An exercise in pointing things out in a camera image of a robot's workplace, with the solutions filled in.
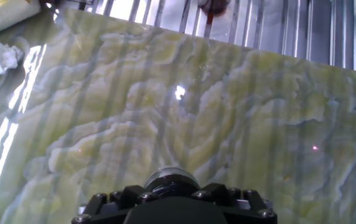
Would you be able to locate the small glass with brown liquid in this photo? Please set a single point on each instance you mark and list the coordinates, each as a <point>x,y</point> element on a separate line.
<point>213,7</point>

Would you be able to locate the clear glass jar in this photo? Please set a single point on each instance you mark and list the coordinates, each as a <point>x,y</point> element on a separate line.
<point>170,171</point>

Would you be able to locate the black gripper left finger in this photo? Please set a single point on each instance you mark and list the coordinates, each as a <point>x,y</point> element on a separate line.
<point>103,208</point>

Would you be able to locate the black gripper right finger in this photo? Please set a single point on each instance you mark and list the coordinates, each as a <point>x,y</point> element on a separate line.
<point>243,214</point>

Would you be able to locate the green marble pattern mat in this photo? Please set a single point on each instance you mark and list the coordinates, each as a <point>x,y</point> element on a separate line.
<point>196,109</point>

